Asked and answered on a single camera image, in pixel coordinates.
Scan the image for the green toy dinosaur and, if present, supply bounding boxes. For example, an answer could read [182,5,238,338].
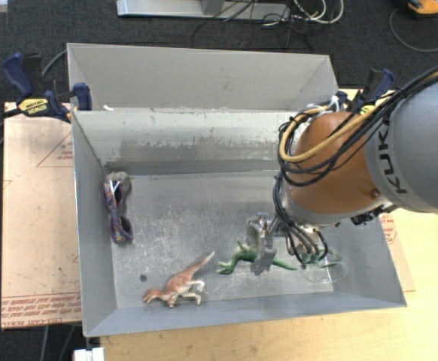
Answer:
[215,239,299,276]

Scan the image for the grey rounded lump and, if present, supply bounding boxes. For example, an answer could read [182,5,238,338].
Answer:
[108,171,133,199]

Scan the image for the black cylinder on white bracket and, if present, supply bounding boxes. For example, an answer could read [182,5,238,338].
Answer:
[350,209,384,226]

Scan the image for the grey metal bin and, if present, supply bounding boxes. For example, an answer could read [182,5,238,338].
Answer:
[66,42,408,338]

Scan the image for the clear glass cup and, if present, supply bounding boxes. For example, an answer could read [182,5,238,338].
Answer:
[303,249,350,284]

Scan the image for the brown toy dinosaur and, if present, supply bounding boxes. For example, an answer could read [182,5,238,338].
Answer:
[141,250,216,309]

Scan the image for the purple patterned sunglasses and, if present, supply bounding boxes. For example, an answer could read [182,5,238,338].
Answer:
[102,178,135,244]

